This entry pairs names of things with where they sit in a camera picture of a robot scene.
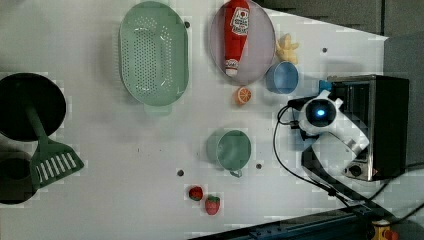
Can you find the grey round plate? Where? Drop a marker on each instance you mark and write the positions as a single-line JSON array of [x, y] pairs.
[[259, 48]]

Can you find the yellow red clamp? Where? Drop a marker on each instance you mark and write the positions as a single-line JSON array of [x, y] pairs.
[[383, 231]]

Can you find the black toaster oven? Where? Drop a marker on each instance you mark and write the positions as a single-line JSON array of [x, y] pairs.
[[378, 105]]

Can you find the dark blue frame rail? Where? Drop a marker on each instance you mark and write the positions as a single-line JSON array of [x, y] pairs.
[[350, 223]]

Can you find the blue bowl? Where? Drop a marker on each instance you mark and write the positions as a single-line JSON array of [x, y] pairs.
[[282, 78]]

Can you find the large black cylinder holder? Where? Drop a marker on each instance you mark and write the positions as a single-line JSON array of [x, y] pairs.
[[46, 97]]

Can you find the green plastic colander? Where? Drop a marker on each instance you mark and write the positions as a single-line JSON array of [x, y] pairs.
[[153, 52]]

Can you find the yellow peeled banana toy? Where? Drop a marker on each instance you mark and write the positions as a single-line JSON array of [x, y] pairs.
[[285, 49]]

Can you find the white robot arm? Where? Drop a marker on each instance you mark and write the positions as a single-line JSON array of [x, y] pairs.
[[330, 126]]

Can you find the large red strawberry toy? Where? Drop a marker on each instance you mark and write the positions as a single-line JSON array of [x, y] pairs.
[[212, 205]]

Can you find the green slotted spatula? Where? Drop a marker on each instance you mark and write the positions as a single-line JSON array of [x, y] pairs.
[[51, 161]]

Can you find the small black cylinder holder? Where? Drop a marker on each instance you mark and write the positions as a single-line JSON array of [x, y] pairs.
[[15, 178]]

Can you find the green cup with handle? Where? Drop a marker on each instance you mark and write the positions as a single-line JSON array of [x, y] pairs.
[[231, 149]]

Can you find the orange slice toy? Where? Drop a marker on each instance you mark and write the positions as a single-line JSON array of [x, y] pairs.
[[242, 95]]

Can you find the red ketchup bottle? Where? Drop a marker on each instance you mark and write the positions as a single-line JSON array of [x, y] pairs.
[[236, 28]]

